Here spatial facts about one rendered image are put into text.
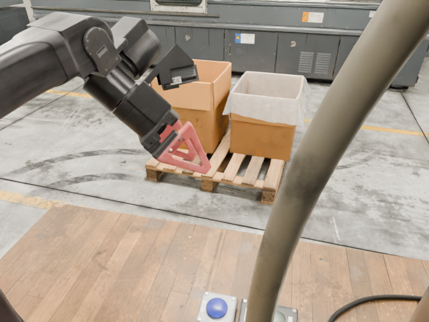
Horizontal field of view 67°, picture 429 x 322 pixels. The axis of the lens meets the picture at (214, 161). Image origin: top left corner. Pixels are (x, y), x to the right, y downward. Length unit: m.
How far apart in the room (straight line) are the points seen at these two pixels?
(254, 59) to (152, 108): 4.23
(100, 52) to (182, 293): 0.49
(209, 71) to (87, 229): 2.21
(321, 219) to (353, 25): 2.82
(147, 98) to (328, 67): 4.23
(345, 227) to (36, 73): 2.10
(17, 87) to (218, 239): 0.57
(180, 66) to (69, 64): 0.15
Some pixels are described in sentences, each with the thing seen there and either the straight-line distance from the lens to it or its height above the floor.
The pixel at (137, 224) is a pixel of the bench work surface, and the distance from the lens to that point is 0.88.
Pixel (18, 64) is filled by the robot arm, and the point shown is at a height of 1.39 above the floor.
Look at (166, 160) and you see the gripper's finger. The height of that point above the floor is 1.26.
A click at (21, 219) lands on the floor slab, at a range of 2.54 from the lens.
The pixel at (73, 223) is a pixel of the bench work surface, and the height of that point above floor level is 0.90.
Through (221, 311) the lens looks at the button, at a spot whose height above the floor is 0.94.
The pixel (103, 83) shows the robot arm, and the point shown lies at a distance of 0.47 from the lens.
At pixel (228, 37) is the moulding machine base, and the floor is 0.54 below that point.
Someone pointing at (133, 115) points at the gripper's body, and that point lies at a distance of 0.47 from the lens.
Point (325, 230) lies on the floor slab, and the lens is 2.24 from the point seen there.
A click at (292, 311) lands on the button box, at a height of 0.93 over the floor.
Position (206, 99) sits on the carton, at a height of 0.60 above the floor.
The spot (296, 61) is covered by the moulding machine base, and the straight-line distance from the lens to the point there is 4.61.
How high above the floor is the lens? 1.49
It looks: 32 degrees down
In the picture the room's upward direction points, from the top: straight up
